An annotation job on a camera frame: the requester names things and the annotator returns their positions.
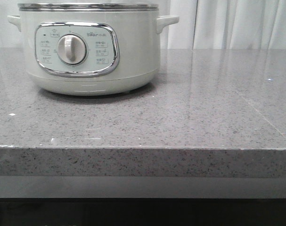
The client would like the white pleated curtain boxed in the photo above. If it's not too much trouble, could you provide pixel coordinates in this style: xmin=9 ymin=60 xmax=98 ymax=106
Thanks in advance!
xmin=0 ymin=0 xmax=286 ymax=49

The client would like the glass pot lid steel rim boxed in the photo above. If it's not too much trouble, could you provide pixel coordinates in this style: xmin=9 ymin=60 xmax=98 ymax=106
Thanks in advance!
xmin=17 ymin=2 xmax=159 ymax=12

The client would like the pale green electric cooking pot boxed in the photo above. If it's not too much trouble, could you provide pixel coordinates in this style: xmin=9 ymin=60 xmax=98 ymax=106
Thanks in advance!
xmin=8 ymin=10 xmax=179 ymax=96

